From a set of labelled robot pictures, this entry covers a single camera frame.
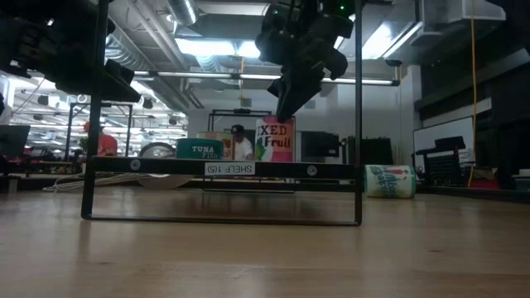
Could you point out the black background station frame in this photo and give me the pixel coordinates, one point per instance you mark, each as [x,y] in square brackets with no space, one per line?
[240,111]
[70,124]

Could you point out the cream red juicy can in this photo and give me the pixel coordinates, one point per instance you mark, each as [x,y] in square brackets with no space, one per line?
[228,145]

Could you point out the dark computer monitor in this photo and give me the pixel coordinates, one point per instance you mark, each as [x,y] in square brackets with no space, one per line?
[12,140]

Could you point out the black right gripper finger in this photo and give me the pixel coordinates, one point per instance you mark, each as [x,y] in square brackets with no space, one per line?
[300,95]
[278,87]

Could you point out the black metal wooden shelf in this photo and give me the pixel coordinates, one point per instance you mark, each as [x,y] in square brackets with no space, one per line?
[165,166]

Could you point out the silver air duct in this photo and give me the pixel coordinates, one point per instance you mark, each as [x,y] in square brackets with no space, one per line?
[182,10]

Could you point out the person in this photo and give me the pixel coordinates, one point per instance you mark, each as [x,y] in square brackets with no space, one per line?
[244,149]
[107,145]

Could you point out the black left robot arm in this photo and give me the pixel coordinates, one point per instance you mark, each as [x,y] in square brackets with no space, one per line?
[25,8]

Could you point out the teal tuna fish can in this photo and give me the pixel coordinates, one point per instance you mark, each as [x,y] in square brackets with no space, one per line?
[198,150]

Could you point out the whiteboard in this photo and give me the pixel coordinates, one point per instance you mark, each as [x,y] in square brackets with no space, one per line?
[439,132]

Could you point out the black monitor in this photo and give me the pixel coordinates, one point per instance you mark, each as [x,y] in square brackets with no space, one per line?
[319,145]

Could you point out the white green mixed vegetables can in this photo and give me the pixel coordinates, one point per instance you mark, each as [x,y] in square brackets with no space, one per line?
[389,181]

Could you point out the metal bowl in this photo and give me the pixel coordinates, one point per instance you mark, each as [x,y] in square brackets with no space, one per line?
[165,181]

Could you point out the long ceiling light bar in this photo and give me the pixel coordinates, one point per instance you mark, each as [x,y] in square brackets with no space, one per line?
[248,76]

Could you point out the black table rig frame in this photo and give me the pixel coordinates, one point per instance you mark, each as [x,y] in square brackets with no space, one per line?
[476,193]

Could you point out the metal mesh strainer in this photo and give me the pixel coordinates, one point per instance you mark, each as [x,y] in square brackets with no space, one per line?
[157,150]

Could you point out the pink mixed fruit can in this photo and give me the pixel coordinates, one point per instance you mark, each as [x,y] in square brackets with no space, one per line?
[275,142]

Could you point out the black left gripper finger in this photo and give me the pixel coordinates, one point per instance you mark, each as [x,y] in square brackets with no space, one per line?
[120,72]
[99,87]

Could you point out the red box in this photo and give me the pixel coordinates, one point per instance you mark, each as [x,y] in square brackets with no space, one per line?
[484,184]

